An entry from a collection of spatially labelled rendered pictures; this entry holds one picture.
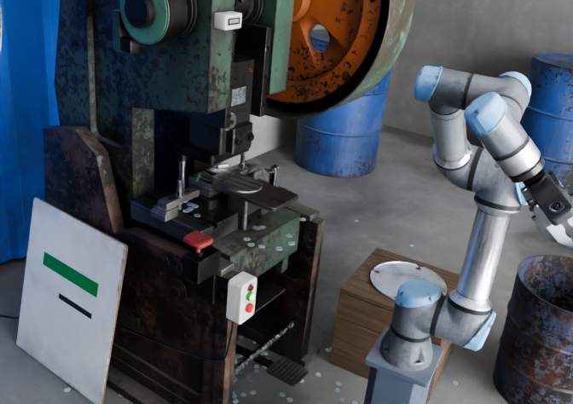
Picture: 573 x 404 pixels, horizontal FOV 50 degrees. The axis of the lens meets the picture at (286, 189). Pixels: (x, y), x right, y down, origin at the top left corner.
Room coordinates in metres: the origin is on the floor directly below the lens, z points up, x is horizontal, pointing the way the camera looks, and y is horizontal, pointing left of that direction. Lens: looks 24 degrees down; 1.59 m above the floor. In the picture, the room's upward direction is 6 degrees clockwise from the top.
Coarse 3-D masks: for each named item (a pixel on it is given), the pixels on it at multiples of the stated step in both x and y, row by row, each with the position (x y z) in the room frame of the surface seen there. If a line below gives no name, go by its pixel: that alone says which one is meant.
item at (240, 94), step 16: (240, 64) 1.84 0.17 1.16; (240, 80) 1.84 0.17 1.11; (240, 96) 1.84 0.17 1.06; (240, 112) 1.85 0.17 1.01; (192, 128) 1.83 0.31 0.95; (208, 128) 1.80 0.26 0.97; (240, 128) 1.81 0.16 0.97; (192, 144) 1.83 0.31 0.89; (208, 144) 1.80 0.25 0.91; (224, 144) 1.79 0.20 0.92; (240, 144) 1.79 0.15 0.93
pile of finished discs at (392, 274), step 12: (384, 264) 2.14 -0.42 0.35; (396, 264) 2.15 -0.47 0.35; (408, 264) 2.16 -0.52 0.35; (372, 276) 2.04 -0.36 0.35; (384, 276) 2.04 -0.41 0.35; (396, 276) 2.04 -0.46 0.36; (408, 276) 2.05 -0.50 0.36; (420, 276) 2.07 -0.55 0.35; (432, 276) 2.08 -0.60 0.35; (384, 288) 1.96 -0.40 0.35; (396, 288) 1.97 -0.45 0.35; (444, 288) 2.00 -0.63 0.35
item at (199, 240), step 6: (192, 234) 1.49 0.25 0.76; (198, 234) 1.49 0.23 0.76; (204, 234) 1.50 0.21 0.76; (186, 240) 1.46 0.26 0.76; (192, 240) 1.46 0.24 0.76; (198, 240) 1.46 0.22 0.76; (204, 240) 1.46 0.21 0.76; (210, 240) 1.47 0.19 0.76; (198, 246) 1.44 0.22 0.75; (204, 246) 1.45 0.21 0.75; (198, 252) 1.47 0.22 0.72
